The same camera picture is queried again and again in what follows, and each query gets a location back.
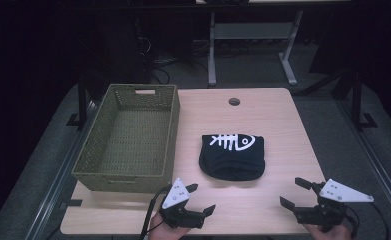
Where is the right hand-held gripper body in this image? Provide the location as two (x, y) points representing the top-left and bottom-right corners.
(295, 178), (375, 233)

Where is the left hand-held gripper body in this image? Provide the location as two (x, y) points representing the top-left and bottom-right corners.
(159, 177), (207, 230)

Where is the black cloth with fishbone print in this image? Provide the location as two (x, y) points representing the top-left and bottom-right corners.
(198, 133), (266, 182)

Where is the green woven basket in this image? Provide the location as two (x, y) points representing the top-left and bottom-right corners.
(71, 83), (181, 194)

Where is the person's left hand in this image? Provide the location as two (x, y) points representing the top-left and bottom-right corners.
(148, 212), (193, 240)

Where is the person's right hand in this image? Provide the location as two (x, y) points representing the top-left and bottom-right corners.
(302, 223), (353, 240)

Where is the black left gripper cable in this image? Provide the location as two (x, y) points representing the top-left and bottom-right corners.
(139, 184), (172, 240)

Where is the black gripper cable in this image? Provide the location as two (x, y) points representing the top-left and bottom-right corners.
(139, 184), (172, 240)
(344, 202), (391, 240)

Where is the aluminium rail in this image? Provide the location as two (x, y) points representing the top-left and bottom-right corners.
(25, 99), (99, 240)
(335, 99), (391, 232)

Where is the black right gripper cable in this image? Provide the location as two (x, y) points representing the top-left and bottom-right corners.
(344, 202), (391, 240)

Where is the black metal post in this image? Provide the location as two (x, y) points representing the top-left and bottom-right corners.
(350, 69), (379, 132)
(65, 73), (88, 128)

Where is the small black bracket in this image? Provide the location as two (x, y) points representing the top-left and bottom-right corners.
(65, 198), (84, 208)

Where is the tangle of floor cables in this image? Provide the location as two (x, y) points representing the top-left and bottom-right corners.
(134, 19), (211, 85)

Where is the grey metal table frame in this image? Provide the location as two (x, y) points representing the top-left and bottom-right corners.
(207, 9), (304, 87)

